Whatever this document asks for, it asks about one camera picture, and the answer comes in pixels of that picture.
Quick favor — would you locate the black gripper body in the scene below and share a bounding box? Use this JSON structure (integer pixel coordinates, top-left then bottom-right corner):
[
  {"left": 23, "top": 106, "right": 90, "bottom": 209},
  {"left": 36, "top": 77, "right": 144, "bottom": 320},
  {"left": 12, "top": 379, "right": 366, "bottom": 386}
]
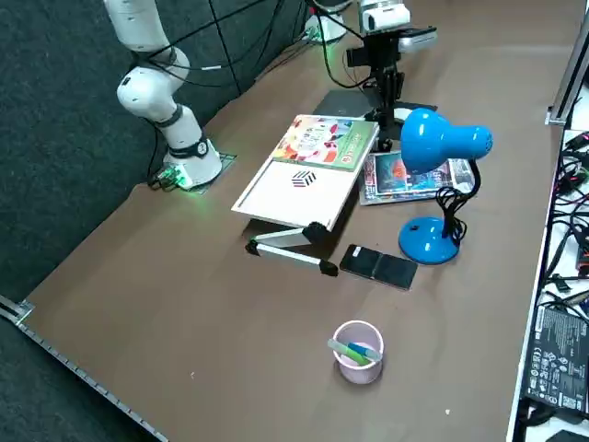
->
[{"left": 361, "top": 30, "right": 402, "bottom": 70}]

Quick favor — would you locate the blue desk lamp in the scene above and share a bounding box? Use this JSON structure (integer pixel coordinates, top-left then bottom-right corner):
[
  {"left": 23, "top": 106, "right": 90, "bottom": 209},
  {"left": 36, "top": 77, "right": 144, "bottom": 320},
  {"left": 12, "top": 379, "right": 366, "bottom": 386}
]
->
[{"left": 398, "top": 107, "right": 494, "bottom": 267}]

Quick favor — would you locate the green-covered illustrated book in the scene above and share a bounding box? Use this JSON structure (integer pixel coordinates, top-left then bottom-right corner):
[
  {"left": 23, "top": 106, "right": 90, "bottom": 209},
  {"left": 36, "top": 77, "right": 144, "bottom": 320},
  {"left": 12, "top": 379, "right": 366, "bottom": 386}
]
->
[{"left": 271, "top": 113, "right": 381, "bottom": 174}]

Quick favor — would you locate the white folding book stand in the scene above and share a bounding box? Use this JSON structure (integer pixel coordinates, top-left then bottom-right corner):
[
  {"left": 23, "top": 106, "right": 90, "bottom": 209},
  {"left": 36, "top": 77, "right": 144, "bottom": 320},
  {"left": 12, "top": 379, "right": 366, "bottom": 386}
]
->
[{"left": 230, "top": 112, "right": 397, "bottom": 277}]

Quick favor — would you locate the grey closed laptop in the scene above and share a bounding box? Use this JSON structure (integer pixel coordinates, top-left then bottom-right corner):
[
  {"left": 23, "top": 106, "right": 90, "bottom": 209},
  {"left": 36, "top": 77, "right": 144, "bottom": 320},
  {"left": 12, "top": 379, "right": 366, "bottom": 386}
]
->
[{"left": 312, "top": 89, "right": 438, "bottom": 122}]

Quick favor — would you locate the comic magazine in plastic sleeve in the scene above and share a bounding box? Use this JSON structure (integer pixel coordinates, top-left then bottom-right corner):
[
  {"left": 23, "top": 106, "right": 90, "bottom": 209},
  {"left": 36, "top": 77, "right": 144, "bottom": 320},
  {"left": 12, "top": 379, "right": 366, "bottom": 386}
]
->
[{"left": 358, "top": 151, "right": 478, "bottom": 207}]

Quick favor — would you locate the black folding phone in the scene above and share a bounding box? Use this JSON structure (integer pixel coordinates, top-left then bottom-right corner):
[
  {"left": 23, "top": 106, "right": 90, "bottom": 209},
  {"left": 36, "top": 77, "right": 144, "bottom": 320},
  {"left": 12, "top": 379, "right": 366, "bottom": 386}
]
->
[{"left": 339, "top": 243, "right": 420, "bottom": 292}]

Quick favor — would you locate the blue marker pen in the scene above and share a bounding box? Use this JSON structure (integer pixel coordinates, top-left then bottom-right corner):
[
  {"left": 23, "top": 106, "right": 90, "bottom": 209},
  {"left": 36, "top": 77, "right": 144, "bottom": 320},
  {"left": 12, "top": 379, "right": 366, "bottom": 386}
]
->
[{"left": 347, "top": 342, "right": 382, "bottom": 362}]

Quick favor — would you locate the green marker pen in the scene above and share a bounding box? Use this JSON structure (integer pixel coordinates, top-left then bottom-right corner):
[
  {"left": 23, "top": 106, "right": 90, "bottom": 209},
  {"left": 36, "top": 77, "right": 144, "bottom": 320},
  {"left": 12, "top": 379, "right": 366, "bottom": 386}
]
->
[{"left": 326, "top": 338, "right": 372, "bottom": 368}]

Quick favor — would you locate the pink mesh pen cup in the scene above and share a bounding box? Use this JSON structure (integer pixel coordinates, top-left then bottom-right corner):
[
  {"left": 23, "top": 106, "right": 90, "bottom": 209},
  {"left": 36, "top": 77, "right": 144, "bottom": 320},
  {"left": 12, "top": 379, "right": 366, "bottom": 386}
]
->
[{"left": 331, "top": 320, "right": 386, "bottom": 386}]

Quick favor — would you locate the black labelled power adapter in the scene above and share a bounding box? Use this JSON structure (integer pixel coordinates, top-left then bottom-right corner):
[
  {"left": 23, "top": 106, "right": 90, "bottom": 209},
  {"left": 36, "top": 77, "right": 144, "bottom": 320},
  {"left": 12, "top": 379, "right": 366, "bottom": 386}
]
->
[{"left": 524, "top": 303, "right": 589, "bottom": 412}]

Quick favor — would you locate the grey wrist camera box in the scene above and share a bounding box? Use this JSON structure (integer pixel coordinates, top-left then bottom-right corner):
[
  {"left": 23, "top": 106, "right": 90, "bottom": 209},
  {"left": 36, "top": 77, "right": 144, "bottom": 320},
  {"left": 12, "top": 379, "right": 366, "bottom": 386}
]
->
[{"left": 398, "top": 26, "right": 438, "bottom": 50}]

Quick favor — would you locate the black lamp power cable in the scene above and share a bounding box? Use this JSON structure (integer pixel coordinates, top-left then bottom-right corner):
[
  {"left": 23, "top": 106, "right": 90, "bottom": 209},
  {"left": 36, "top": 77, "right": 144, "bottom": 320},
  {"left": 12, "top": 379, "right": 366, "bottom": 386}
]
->
[{"left": 434, "top": 185, "right": 468, "bottom": 248}]

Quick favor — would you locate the aluminium profile rail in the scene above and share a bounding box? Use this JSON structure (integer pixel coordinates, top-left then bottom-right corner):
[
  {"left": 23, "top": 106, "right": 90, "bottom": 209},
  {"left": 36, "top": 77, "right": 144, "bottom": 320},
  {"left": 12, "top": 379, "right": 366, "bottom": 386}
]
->
[{"left": 545, "top": 27, "right": 589, "bottom": 126}]

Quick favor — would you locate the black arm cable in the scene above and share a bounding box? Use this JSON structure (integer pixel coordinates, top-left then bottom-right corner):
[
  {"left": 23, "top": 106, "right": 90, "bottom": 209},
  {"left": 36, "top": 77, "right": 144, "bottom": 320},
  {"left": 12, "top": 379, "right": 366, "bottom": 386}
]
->
[{"left": 131, "top": 0, "right": 383, "bottom": 88}]

